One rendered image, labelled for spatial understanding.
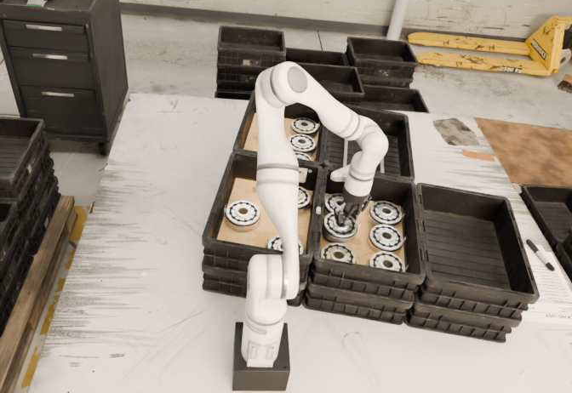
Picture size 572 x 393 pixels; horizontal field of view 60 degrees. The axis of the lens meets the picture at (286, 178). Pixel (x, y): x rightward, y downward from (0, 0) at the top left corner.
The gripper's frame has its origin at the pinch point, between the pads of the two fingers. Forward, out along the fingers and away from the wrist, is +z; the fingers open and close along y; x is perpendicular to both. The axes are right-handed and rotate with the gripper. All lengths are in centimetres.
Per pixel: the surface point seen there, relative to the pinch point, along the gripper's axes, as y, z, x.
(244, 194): -17.2, 4.2, 29.5
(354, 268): -14.8, -5.4, -16.8
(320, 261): -21.1, -5.7, -10.4
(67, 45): -24, 17, 173
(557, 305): 47, 17, -52
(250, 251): -34.2, -5.1, 2.6
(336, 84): 103, 39, 109
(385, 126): 49, 1, 31
